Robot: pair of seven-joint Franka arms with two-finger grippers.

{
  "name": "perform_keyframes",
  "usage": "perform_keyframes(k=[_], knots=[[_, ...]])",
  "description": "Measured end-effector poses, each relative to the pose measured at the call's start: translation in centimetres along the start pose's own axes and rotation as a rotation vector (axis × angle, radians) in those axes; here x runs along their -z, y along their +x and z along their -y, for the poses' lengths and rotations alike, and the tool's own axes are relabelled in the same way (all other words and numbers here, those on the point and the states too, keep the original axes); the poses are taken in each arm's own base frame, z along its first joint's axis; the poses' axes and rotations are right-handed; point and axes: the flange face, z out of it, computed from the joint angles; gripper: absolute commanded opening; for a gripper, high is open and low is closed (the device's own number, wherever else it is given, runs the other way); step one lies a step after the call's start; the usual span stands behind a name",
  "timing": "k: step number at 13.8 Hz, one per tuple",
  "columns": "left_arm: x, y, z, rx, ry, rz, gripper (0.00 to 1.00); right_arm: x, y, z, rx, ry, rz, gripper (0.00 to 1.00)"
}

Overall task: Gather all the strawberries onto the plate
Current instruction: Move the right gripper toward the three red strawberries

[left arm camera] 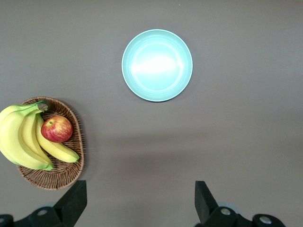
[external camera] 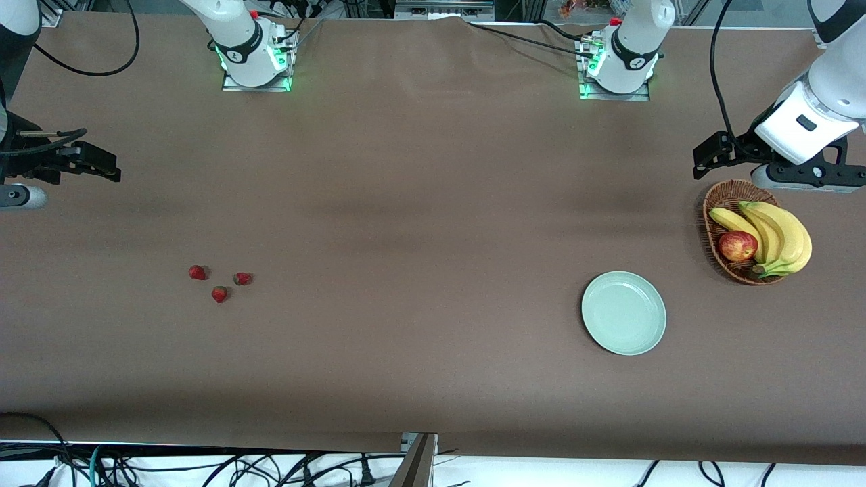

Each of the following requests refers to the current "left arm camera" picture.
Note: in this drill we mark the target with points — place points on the yellow banana bunch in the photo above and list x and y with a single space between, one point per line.
14 142

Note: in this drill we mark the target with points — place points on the pale green round plate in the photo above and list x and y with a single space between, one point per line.
157 66

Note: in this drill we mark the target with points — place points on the brown wicker basket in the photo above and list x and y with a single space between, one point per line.
61 175

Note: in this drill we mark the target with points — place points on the red yellow apple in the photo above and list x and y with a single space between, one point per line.
56 128

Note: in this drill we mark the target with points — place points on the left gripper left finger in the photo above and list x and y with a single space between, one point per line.
71 203

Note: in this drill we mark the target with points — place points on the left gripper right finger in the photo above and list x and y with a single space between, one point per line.
204 203

